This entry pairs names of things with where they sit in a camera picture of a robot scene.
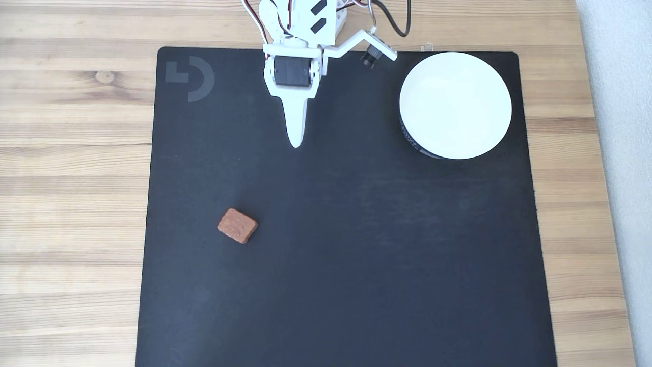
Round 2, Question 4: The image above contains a brown rectangular toy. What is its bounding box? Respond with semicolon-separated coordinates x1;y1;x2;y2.
217;208;258;244

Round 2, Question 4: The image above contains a black camera cable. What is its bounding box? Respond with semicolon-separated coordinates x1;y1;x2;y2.
373;0;412;38

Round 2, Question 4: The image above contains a black desk mat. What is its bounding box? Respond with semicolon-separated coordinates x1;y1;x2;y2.
134;46;558;367

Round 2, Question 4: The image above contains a white bowl-shaped plate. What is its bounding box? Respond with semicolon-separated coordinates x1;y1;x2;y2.
399;51;513;160

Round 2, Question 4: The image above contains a camera module on white bracket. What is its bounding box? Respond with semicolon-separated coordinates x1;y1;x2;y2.
322;28;399;68

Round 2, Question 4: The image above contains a red white black servo cable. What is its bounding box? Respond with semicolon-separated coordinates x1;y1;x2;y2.
336;0;378;27
241;0;271;47

